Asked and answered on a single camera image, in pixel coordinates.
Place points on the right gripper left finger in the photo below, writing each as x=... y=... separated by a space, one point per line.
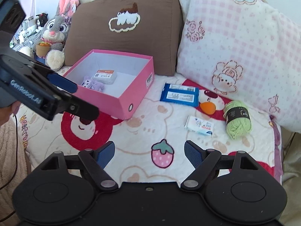
x=93 y=164

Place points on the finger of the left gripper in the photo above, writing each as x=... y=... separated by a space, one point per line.
x=80 y=108
x=62 y=82

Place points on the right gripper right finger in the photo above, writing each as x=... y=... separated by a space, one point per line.
x=204 y=162

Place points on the purple plush toy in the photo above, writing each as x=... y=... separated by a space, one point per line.
x=92 y=84

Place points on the white tissue pack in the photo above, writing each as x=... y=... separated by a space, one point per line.
x=199 y=126

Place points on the clear floss pick box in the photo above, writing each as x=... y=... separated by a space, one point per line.
x=105 y=76

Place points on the green yarn ball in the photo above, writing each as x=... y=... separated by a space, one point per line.
x=238 y=120

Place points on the person's left hand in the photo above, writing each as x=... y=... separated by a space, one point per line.
x=6 y=112

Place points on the grey bunny plush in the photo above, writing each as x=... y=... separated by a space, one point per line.
x=50 y=46

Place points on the orange makeup sponge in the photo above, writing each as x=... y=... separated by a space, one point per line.
x=208 y=108

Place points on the cartoon bear blanket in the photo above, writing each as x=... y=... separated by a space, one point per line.
x=149 y=147

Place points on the pink cardboard box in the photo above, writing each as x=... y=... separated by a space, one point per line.
x=135 y=75

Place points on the black white plush toy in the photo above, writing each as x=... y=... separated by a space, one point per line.
x=41 y=20

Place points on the blue wet wipes pack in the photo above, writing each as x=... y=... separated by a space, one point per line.
x=180 y=94

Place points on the brown pillow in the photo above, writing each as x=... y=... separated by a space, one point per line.
x=146 y=27

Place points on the pink checkered pillow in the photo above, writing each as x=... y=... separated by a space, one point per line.
x=244 y=50

